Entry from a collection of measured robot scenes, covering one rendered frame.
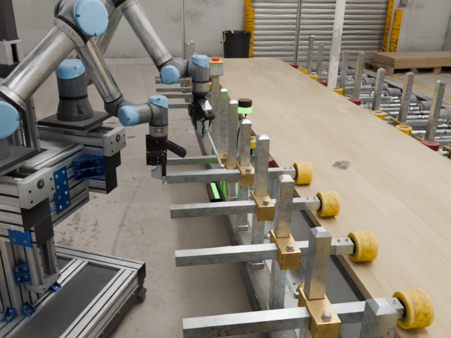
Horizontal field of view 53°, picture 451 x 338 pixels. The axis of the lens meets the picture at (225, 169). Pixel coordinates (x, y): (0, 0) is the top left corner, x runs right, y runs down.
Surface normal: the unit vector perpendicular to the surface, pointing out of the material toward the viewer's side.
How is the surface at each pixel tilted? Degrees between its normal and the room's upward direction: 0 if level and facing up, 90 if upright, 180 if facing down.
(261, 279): 0
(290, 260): 90
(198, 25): 90
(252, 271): 0
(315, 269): 90
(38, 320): 0
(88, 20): 85
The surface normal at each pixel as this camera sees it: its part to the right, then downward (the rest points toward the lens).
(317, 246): 0.16, 0.38
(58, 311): 0.02, -0.92
